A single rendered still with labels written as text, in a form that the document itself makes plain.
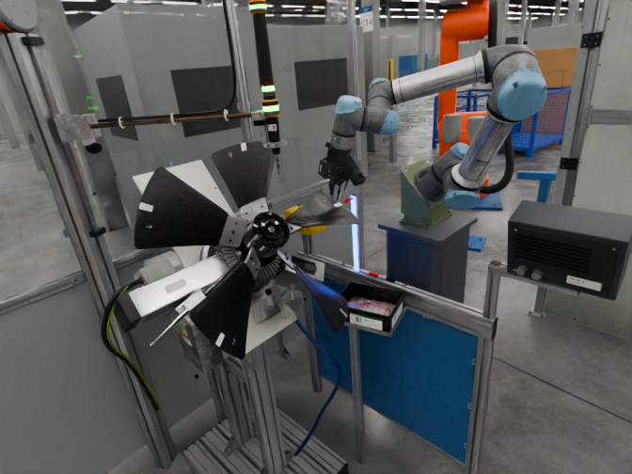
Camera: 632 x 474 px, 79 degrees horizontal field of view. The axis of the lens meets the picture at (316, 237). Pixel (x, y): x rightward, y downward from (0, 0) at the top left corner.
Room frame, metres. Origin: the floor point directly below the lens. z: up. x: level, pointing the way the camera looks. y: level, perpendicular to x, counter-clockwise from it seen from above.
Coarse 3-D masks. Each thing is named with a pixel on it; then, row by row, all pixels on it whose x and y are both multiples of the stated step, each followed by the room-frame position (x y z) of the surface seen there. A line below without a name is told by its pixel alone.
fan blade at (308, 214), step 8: (312, 200) 1.33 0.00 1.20; (320, 200) 1.33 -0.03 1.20; (304, 208) 1.28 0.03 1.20; (312, 208) 1.27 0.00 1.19; (320, 208) 1.27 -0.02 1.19; (328, 208) 1.27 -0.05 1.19; (336, 208) 1.28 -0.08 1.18; (344, 208) 1.29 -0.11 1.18; (288, 216) 1.23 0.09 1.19; (296, 216) 1.22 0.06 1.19; (304, 216) 1.21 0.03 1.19; (312, 216) 1.20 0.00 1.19; (320, 216) 1.21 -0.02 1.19; (328, 216) 1.21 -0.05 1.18; (336, 216) 1.22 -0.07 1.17; (344, 216) 1.24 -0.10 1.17; (352, 216) 1.25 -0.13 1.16; (296, 224) 1.15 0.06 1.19; (304, 224) 1.15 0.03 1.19; (312, 224) 1.15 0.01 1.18; (320, 224) 1.16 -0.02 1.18; (328, 224) 1.17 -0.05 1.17; (336, 224) 1.18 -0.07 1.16; (344, 224) 1.19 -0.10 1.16; (352, 224) 1.21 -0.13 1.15
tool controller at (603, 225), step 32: (512, 224) 0.93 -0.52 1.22; (544, 224) 0.89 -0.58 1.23; (576, 224) 0.86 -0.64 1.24; (608, 224) 0.83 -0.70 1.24; (512, 256) 0.95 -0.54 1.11; (544, 256) 0.89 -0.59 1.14; (576, 256) 0.83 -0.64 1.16; (608, 256) 0.78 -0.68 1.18; (576, 288) 0.85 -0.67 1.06; (608, 288) 0.79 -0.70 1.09
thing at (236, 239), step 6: (228, 216) 1.05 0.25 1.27; (228, 222) 1.05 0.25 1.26; (234, 222) 1.05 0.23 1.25; (240, 222) 1.06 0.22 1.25; (246, 222) 1.06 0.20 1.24; (228, 228) 1.05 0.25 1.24; (234, 228) 1.05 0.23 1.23; (240, 228) 1.06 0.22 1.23; (222, 234) 1.04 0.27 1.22; (228, 234) 1.05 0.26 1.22; (234, 234) 1.05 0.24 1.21; (240, 234) 1.06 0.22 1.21; (222, 240) 1.04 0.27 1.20; (228, 240) 1.05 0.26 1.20; (234, 240) 1.05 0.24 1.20; (240, 240) 1.06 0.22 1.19
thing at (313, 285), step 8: (296, 264) 1.08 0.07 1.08; (296, 272) 1.00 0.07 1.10; (304, 272) 1.06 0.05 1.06; (304, 280) 0.98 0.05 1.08; (312, 280) 1.04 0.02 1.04; (312, 288) 0.98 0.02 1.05; (320, 288) 1.02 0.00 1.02; (328, 288) 1.10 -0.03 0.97; (320, 296) 0.97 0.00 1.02; (328, 296) 1.02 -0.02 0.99; (336, 296) 1.07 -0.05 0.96; (320, 304) 0.94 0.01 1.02; (328, 304) 0.97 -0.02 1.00; (336, 304) 1.01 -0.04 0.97; (344, 304) 1.05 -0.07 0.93; (328, 312) 0.93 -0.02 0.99; (336, 312) 0.96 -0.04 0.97; (328, 320) 0.91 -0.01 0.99; (336, 320) 0.93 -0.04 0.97; (344, 320) 0.96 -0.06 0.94; (336, 328) 0.90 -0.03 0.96
